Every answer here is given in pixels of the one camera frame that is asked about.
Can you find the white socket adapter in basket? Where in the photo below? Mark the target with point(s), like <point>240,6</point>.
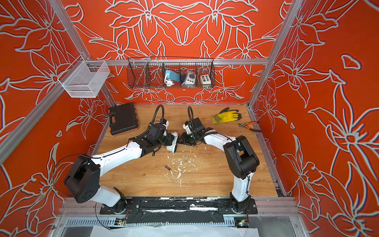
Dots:
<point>189,79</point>

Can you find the orange handled pliers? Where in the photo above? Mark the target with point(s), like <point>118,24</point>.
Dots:
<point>249,126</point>

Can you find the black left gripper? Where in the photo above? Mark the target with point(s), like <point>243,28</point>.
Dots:
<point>170,137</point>

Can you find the beige button box in basket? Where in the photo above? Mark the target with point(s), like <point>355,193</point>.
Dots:
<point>205,81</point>

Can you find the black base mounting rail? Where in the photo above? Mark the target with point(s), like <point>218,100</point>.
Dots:
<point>164,211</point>

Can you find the black wire wall basket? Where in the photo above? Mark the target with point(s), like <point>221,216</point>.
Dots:
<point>149,72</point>

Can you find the black plastic tool case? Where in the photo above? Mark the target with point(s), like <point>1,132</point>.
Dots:
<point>123,118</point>

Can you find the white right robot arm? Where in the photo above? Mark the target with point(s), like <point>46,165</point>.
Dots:
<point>241,158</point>

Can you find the clear plastic wall bin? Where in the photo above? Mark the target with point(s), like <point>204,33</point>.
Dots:
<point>84,80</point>

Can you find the blue white item in basket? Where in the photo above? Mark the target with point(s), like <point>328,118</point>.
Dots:
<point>171,77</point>

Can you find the yellow black work glove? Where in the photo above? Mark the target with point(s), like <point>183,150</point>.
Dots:
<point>226,115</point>

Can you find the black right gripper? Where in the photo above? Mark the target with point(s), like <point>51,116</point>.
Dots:
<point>184,141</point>

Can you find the white round twin-bell alarm clock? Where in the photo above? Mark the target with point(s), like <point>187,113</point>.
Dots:
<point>171,142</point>

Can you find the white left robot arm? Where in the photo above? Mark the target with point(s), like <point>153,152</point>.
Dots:
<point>83,179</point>

